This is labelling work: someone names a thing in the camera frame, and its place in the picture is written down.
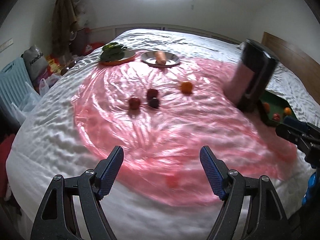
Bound orange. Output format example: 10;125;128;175
263;102;270;113
283;107;292;116
180;81;193;94

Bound red fruit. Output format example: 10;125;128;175
146;88;159;101
128;97;141;110
272;113;281;122

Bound dark plum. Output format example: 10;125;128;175
148;98;160;109

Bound right gloved hand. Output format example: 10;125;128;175
302;171;319;206

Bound green tray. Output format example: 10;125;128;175
257;90;297;127

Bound black electric kettle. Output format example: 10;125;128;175
223;39;279;112

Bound wooden headboard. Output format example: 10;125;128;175
261;32;320;104

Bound crumpled white pillow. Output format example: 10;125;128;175
238;41;247;50

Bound red cloth at left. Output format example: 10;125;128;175
0;134;16;198

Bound white plastic bag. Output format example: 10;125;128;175
10;81;41;126

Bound pink plastic sheet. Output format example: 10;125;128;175
72;58;297;206

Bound carrot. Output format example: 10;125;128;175
154;51;167;65

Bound light blue suitcase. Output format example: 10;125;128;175
0;57;32;128

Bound grey shopping bag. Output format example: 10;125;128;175
22;45;48;82

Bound striped white plate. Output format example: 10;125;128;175
140;51;180;68

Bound red bag on floor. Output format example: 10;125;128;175
82;42;105;56

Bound green leafy vegetable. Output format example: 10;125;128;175
100;42;127;62

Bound orange plate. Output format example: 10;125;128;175
99;50;136;67

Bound brown hanging coat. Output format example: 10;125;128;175
52;0;78;57

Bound wall switch plate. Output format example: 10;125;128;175
0;38;14;53

